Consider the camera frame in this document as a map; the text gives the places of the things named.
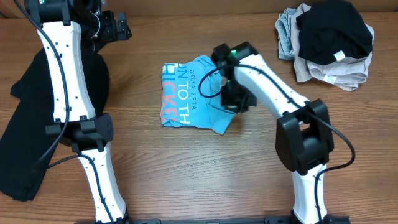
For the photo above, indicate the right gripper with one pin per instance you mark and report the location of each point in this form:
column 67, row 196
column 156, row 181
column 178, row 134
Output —
column 237, row 107

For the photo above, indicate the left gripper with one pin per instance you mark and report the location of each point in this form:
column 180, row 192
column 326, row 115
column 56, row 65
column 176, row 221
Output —
column 117, row 26

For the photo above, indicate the light blue printed t-shirt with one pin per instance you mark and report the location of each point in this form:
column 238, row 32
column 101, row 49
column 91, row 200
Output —
column 187, row 101

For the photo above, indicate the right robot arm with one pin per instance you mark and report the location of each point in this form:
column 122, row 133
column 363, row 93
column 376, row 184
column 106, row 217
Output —
column 303, row 140

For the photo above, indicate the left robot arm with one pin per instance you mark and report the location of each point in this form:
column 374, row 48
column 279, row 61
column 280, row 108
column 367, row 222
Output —
column 63, row 26

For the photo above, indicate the grey-blue folded garment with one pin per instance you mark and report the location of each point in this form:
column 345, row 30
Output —
column 283, row 28

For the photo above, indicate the black folded garment on pile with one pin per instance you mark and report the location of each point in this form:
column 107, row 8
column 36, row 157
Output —
column 330, row 27

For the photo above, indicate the beige folded garment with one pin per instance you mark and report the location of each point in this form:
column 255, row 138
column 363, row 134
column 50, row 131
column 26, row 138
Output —
column 346, row 73

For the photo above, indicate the black garment on table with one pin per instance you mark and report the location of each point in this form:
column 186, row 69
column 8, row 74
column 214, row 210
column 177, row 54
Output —
column 24, row 139

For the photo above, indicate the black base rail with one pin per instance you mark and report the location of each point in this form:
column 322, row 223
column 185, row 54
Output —
column 286, row 219

